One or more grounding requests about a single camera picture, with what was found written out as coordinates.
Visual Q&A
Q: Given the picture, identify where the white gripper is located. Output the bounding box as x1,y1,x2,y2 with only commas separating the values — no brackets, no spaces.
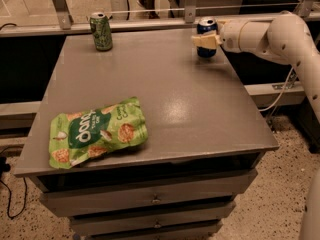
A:
191,20,247,53

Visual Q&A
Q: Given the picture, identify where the blue pepsi can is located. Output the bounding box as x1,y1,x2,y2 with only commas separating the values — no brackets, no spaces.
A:
197,16,218,58

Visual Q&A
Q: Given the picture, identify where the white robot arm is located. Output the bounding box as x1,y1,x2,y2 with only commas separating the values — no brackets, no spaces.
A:
192,12,320,240

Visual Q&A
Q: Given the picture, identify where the green soda can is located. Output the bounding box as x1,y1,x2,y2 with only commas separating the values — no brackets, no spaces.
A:
89,12,113,51

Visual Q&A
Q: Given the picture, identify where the green rice chip bag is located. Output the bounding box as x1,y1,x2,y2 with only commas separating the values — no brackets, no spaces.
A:
49,97,148,169

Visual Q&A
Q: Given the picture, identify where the grey drawer cabinet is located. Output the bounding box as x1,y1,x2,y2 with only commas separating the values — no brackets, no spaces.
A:
15,29,278,240

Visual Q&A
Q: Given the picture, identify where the grey metal railing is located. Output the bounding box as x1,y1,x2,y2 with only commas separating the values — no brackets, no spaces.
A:
0,0,319,37

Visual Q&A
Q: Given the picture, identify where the black floor cable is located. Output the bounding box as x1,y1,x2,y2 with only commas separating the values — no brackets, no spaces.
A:
0,146,28,220

